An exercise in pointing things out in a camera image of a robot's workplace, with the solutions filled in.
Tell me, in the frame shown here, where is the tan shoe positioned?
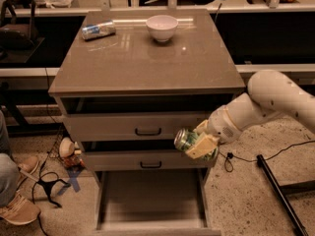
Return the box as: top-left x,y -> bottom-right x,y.
18,155 -> 39,182
0,192 -> 40,226

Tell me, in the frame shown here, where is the black strap on floor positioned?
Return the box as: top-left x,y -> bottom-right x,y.
31,160 -> 71,236

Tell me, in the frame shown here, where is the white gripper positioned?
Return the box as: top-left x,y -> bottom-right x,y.
186,105 -> 242,159

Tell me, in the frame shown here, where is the black metal stand leg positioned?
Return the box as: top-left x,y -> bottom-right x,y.
257,154 -> 315,236

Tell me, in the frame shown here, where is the blue silver soda can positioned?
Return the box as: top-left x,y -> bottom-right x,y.
82,20 -> 116,40

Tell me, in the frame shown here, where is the blue tape cross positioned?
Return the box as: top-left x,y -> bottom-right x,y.
67,167 -> 84,193

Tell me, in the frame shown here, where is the black cable on floor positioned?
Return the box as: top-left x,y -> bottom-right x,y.
218,139 -> 315,174

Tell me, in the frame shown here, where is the bottom drawer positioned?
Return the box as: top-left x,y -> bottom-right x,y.
94,169 -> 221,236

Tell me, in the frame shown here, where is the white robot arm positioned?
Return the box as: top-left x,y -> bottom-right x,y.
186,70 -> 315,159

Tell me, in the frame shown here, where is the top drawer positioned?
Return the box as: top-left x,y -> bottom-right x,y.
60,93 -> 232,142

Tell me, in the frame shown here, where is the tan shoe far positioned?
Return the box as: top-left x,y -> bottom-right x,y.
18,155 -> 39,182

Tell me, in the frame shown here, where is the person leg in jeans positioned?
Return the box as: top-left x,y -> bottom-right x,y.
0,111 -> 20,207

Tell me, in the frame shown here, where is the white bowl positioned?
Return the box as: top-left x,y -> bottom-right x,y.
146,15 -> 178,42

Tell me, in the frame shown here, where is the drawer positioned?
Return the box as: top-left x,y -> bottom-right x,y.
82,140 -> 217,171
94,169 -> 221,236
60,93 -> 232,142

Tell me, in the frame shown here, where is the tan shoe near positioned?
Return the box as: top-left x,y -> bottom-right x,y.
0,192 -> 40,226

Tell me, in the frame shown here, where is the middle drawer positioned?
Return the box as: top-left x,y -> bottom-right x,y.
82,140 -> 217,171

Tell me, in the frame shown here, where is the grey drawer cabinet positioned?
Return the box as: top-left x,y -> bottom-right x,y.
48,8 -> 247,185

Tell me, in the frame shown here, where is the dark chair at left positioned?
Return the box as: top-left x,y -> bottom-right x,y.
0,0 -> 43,64

